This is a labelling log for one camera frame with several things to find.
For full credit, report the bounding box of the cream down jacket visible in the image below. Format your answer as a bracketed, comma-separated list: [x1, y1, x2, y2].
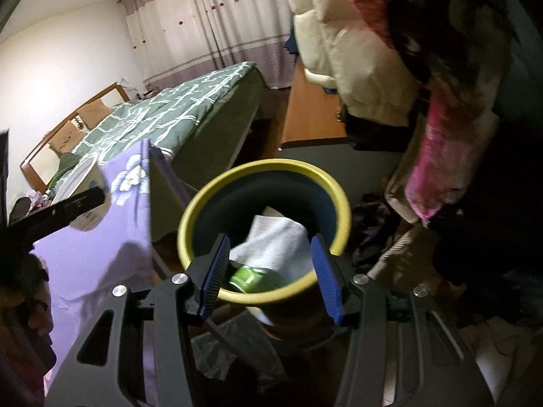
[282, 0, 429, 128]

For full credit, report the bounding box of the white foam net sleeve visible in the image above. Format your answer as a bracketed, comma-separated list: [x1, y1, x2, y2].
[229, 206, 315, 283]

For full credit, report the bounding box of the clear plastic bag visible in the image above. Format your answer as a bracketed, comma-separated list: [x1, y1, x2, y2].
[191, 318, 285, 382]

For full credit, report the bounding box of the brown pillow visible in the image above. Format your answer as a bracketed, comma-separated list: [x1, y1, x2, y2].
[49, 121, 88, 153]
[78, 102, 113, 128]

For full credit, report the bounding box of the dark jacket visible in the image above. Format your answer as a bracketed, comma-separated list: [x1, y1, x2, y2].
[8, 197, 32, 223]

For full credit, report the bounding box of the wooden headboard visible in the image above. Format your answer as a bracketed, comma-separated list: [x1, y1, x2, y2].
[20, 82, 130, 196]

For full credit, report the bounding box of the beige garment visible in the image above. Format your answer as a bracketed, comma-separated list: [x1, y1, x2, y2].
[384, 165, 429, 225]

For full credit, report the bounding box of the cream paper cup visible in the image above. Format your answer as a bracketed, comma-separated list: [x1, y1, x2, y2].
[53, 155, 112, 233]

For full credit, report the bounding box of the pink floral cloth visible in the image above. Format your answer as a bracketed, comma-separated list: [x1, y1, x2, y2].
[405, 76, 499, 221]

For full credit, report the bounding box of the wooden cabinet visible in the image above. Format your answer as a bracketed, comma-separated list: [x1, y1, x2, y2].
[280, 57, 353, 149]

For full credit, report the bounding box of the bed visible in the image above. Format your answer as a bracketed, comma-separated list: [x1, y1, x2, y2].
[46, 61, 270, 191]

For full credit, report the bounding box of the leopard print garment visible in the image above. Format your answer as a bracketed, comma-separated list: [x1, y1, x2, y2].
[390, 0, 522, 106]

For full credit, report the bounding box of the white mauve curtain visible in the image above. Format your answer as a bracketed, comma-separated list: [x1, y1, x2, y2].
[119, 0, 298, 90]

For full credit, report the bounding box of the green checked duvet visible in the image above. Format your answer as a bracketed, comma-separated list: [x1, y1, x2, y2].
[72, 61, 259, 157]

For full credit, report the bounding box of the purple floral tablecloth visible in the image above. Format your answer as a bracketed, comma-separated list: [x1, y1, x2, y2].
[32, 139, 191, 391]

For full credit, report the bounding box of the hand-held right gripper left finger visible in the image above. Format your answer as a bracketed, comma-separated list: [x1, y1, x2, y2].
[44, 234, 232, 407]

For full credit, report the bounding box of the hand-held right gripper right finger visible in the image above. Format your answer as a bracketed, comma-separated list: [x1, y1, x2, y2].
[311, 234, 495, 407]

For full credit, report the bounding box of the yellow-rimmed blue bin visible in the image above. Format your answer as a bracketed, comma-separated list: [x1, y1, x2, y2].
[177, 159, 352, 344]

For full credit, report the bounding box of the dark green cloth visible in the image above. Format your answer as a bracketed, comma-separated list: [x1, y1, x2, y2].
[46, 153, 81, 196]

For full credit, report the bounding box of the green tissue packet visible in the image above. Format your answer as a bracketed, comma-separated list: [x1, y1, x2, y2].
[229, 264, 281, 295]

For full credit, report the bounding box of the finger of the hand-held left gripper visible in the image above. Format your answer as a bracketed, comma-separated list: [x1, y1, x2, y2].
[8, 187, 106, 242]

